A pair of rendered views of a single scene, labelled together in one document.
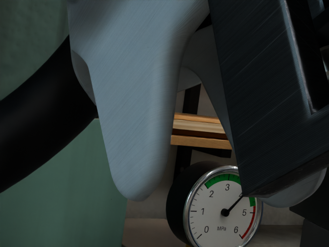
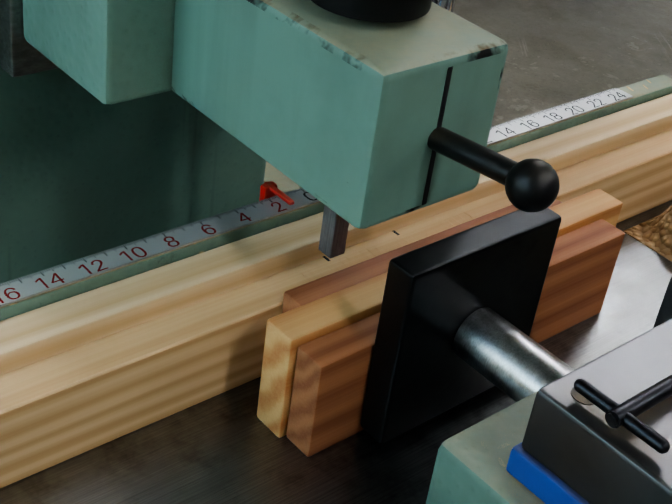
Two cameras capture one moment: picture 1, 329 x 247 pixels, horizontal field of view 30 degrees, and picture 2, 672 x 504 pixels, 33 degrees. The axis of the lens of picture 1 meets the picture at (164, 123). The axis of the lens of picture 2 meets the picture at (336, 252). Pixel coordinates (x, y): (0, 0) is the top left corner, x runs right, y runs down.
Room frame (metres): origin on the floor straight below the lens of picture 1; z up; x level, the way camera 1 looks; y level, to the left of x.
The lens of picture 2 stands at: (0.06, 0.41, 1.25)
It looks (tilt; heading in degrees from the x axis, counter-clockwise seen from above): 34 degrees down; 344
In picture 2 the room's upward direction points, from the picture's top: 8 degrees clockwise
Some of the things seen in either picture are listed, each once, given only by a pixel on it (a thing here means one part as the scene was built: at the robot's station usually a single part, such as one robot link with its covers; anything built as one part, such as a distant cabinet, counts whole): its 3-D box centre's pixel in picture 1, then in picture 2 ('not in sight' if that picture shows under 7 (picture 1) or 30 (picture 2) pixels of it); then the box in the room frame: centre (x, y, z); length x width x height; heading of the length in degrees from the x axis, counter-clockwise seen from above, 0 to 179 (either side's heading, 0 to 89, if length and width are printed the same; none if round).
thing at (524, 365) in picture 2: not in sight; (510, 359); (0.40, 0.23, 0.95); 0.09 x 0.07 x 0.09; 118
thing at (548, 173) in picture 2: not in sight; (488, 158); (0.41, 0.25, 1.04); 0.06 x 0.02 x 0.02; 28
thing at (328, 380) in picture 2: not in sight; (467, 327); (0.45, 0.23, 0.93); 0.20 x 0.02 x 0.05; 118
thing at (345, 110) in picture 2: not in sight; (327, 82); (0.50, 0.30, 1.03); 0.14 x 0.07 x 0.09; 28
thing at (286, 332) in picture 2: not in sight; (454, 301); (0.47, 0.23, 0.93); 0.22 x 0.02 x 0.06; 118
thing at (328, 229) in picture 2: not in sight; (337, 206); (0.48, 0.29, 0.97); 0.01 x 0.01 x 0.05; 28
